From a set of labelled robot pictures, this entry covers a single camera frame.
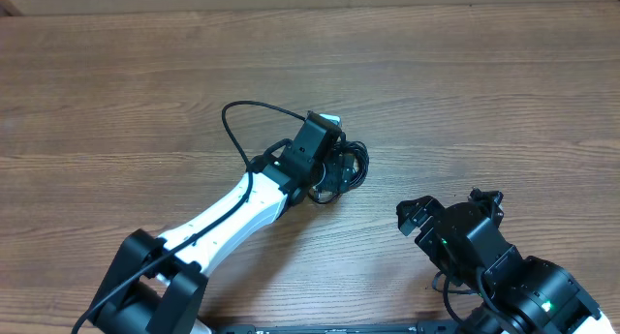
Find black usb cable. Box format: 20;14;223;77
305;138;371;205

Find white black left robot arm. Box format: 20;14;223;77
72;139;369;333

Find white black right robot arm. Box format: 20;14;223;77
396;188;614;334

